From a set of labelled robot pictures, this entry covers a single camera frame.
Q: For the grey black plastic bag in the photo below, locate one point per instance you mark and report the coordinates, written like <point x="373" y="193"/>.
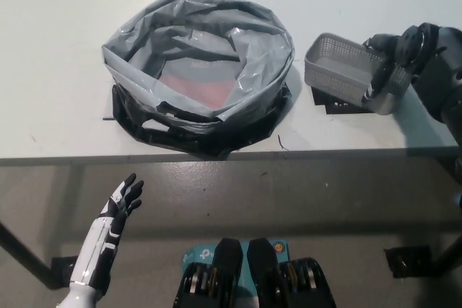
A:
<point x="252" y="70"/>

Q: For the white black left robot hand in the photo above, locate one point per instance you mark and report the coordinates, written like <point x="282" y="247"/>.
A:
<point x="122" y="203"/>

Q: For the grey rectangular plastic basket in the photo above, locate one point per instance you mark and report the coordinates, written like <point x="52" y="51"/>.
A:
<point x="335" y="77"/>

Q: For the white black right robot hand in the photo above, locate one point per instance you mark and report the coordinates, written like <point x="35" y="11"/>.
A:
<point x="411" y="48"/>

